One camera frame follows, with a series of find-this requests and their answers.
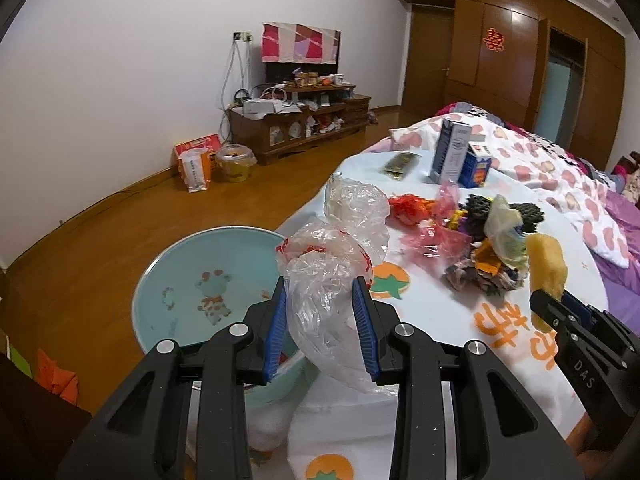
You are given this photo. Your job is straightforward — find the hanging cables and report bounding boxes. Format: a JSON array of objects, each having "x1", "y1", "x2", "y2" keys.
[{"x1": 217, "y1": 39, "x2": 252, "y2": 111}]

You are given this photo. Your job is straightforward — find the purple bed sheet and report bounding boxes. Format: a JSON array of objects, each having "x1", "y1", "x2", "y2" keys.
[{"x1": 594, "y1": 189, "x2": 640, "y2": 322}]

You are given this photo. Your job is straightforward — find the clear plastic bag red print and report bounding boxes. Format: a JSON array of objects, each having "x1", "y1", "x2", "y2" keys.
[{"x1": 276, "y1": 220, "x2": 381, "y2": 394}]

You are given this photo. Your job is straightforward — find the small blue carton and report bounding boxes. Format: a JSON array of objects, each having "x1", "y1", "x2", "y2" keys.
[{"x1": 459, "y1": 142, "x2": 494, "y2": 189}]

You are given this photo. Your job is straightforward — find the pink patchwork cloth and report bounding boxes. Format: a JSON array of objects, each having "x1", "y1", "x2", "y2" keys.
[{"x1": 260, "y1": 22, "x2": 344, "y2": 65}]

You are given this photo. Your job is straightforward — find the white orange-print tablecloth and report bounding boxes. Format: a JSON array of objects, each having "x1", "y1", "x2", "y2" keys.
[{"x1": 249, "y1": 147, "x2": 617, "y2": 480}]

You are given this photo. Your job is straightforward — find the pink floral quilt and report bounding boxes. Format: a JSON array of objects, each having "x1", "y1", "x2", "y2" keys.
[{"x1": 389, "y1": 111, "x2": 632, "y2": 269}]

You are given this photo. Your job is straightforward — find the light blue cartoon basin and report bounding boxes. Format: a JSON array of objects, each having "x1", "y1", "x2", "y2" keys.
[{"x1": 131, "y1": 226, "x2": 309, "y2": 404}]

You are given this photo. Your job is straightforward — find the orange paper piece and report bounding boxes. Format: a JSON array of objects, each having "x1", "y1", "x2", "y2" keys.
[{"x1": 37, "y1": 349, "x2": 80, "y2": 407}]

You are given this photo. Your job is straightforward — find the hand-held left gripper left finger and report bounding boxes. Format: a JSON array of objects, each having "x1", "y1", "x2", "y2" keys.
[{"x1": 56, "y1": 276, "x2": 290, "y2": 480}]

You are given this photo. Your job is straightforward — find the green paper piece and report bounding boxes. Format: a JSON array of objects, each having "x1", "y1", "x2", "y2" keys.
[{"x1": 9, "y1": 344, "x2": 34, "y2": 380}]

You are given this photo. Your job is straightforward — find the white flat box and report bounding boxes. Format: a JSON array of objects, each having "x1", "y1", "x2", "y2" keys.
[{"x1": 242, "y1": 98, "x2": 284, "y2": 115}]

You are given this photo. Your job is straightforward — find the frosted glass door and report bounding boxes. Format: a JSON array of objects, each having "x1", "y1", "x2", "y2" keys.
[{"x1": 532, "y1": 27, "x2": 587, "y2": 147}]

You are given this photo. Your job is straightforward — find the patterned pillow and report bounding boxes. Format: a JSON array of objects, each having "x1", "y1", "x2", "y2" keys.
[{"x1": 611, "y1": 151, "x2": 640, "y2": 197}]

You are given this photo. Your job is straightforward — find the yellow foam piece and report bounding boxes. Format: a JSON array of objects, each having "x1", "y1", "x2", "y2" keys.
[{"x1": 525, "y1": 232, "x2": 569, "y2": 334}]

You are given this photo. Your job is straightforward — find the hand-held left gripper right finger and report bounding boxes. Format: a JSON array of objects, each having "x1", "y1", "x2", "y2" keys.
[{"x1": 350, "y1": 276, "x2": 586, "y2": 480}]

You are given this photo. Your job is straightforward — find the dark green snack packet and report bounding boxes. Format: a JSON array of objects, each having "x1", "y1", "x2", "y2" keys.
[{"x1": 383, "y1": 152, "x2": 420, "y2": 181}]

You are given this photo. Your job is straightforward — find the yellow plastic bucket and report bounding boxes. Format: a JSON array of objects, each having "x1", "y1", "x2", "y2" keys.
[{"x1": 214, "y1": 143, "x2": 257, "y2": 184}]

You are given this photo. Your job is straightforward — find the dark wooden furniture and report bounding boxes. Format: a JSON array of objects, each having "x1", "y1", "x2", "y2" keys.
[{"x1": 0, "y1": 350, "x2": 94, "y2": 480}]

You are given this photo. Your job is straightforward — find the black foam net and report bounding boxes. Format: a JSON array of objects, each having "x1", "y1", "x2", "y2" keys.
[{"x1": 459, "y1": 194, "x2": 544, "y2": 242}]

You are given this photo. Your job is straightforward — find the wooden television cabinet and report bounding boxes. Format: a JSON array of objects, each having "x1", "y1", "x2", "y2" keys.
[{"x1": 227, "y1": 82, "x2": 374, "y2": 166}]

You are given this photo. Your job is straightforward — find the black television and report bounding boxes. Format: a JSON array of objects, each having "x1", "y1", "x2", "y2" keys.
[{"x1": 262, "y1": 30, "x2": 344, "y2": 86}]

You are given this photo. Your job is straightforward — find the red orange wrapper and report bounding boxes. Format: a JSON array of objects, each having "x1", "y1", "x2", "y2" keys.
[{"x1": 387, "y1": 194, "x2": 439, "y2": 227}]

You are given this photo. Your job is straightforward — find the pale green plastic bag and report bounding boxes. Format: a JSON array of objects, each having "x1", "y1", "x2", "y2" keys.
[{"x1": 484, "y1": 195, "x2": 532, "y2": 272}]

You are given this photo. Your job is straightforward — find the tall blue white carton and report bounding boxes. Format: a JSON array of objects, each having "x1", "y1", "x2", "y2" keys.
[{"x1": 429, "y1": 119, "x2": 474, "y2": 186}]

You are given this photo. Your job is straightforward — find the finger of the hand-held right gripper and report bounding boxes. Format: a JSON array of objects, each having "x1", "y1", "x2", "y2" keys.
[
  {"x1": 529, "y1": 289, "x2": 601, "y2": 413},
  {"x1": 561, "y1": 291, "x2": 640, "y2": 358}
]

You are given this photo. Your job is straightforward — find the wooden door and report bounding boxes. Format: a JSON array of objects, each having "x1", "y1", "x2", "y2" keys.
[{"x1": 407, "y1": 9, "x2": 456, "y2": 112}]

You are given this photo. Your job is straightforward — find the wooden wardrobe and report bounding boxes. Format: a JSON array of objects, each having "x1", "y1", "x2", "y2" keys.
[{"x1": 392, "y1": 0, "x2": 629, "y2": 171}]

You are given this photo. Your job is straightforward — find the orange white paper bag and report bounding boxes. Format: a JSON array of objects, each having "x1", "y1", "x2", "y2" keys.
[{"x1": 173, "y1": 133, "x2": 224, "y2": 172}]

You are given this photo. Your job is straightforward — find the red paper decoration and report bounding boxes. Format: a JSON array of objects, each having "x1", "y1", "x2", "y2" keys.
[{"x1": 482, "y1": 27, "x2": 505, "y2": 54}]

